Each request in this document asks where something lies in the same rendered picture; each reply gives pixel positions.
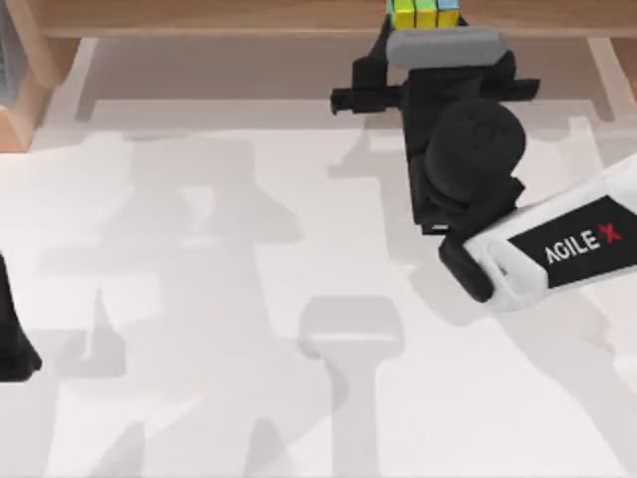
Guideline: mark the multicoloured puzzle cube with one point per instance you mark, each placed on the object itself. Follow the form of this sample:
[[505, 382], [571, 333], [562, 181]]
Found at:
[[423, 12]]

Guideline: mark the pale grey rounded box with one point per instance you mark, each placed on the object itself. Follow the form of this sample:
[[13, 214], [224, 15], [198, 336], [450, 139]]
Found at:
[[443, 47]]

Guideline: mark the wooden shelf unit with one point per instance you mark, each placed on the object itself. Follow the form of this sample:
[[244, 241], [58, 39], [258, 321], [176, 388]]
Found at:
[[249, 17]]

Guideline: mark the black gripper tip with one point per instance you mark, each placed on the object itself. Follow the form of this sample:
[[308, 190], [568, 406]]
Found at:
[[15, 338]]

